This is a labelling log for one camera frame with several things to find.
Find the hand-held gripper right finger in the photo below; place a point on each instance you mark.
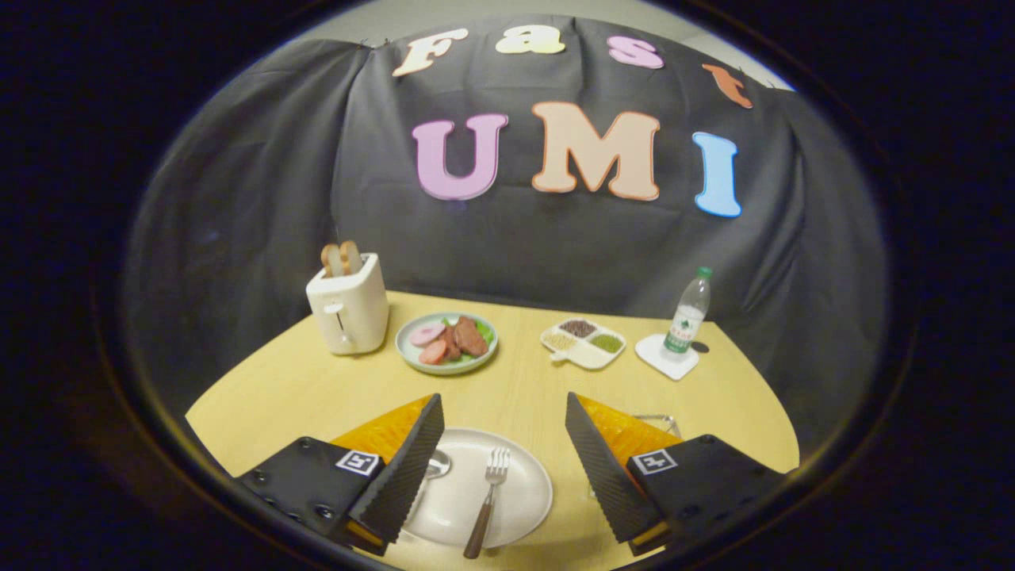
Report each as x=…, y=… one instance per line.
x=607, y=476

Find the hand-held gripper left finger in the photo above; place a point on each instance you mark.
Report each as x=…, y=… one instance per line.
x=400, y=476

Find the metal spoon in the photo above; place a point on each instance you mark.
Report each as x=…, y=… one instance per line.
x=438, y=464

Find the large white plate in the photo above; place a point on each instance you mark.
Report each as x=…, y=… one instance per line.
x=525, y=492

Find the white divided dish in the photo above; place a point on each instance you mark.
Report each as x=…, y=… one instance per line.
x=585, y=358

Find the pale green food plate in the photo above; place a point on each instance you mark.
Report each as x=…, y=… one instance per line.
x=406, y=353

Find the red sausage slice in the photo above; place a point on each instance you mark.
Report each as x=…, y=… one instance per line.
x=433, y=353

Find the white square coaster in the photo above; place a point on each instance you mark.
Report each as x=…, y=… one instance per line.
x=654, y=357

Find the green beans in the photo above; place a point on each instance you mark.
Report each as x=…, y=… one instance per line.
x=607, y=343

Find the yellow beans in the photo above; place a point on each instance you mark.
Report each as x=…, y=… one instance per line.
x=560, y=341

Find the pink ham slice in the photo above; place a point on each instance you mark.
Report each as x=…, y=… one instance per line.
x=427, y=334

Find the dark brown beans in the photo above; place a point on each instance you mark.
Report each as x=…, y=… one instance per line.
x=579, y=328

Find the brown meat piece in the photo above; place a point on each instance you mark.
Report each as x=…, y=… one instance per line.
x=469, y=339

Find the green lettuce leaf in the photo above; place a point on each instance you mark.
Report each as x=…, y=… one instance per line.
x=488, y=333

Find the white toaster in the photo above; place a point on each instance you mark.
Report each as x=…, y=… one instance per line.
x=353, y=313

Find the clear water bottle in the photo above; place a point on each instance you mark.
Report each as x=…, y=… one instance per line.
x=683, y=321

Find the toast slice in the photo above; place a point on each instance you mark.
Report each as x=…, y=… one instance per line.
x=330, y=260
x=351, y=256

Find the black backdrop cloth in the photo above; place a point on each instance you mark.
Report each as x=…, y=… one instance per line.
x=277, y=198

